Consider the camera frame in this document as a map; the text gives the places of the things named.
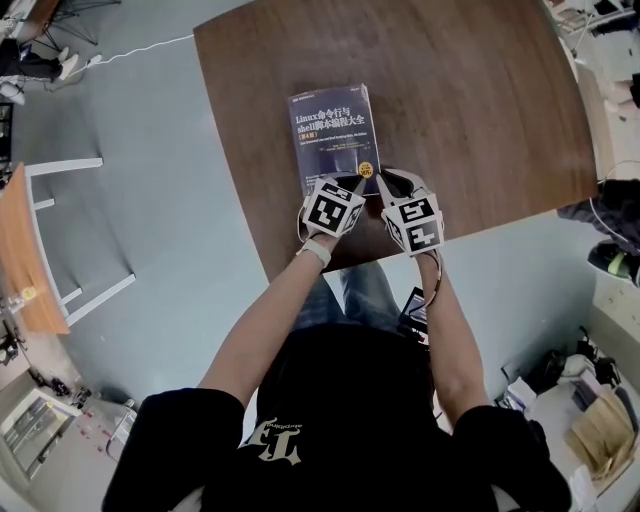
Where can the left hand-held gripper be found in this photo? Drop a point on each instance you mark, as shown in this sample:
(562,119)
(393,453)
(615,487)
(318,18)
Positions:
(330,210)

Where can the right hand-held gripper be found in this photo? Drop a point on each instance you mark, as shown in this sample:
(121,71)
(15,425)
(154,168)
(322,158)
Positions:
(417,225)

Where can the thick paperback book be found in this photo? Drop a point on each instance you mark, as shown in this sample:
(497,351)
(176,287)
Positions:
(332,145)

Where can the person's right forearm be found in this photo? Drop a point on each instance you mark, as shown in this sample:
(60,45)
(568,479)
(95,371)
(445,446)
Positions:
(450,340)

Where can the person's left forearm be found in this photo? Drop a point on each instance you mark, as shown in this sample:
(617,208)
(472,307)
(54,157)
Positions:
(270,330)

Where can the dark wooden table white legs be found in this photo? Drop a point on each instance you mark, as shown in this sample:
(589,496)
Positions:
(450,100)

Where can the person's blue jeans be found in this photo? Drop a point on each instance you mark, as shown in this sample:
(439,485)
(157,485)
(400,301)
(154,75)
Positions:
(365,290)

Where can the black waist-worn device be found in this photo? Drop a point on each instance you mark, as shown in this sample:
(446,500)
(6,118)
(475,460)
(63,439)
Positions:
(412,305)

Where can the person's black printed t-shirt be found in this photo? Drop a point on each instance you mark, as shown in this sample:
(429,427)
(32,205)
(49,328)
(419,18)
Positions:
(340,400)

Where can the black bag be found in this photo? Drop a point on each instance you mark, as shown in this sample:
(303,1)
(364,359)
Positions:
(550,370)

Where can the white box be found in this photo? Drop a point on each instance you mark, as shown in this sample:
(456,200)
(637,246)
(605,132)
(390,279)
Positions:
(520,392)

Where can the white power strip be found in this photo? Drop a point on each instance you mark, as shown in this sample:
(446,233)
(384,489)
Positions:
(95,60)

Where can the small yellow label bottle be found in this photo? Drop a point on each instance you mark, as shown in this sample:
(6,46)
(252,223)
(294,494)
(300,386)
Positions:
(27,294)

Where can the brown table black tripod legs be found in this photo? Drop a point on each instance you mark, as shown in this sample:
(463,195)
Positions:
(42,9)

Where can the light wooden desk white frame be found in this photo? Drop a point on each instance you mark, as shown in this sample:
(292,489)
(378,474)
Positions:
(20,260)

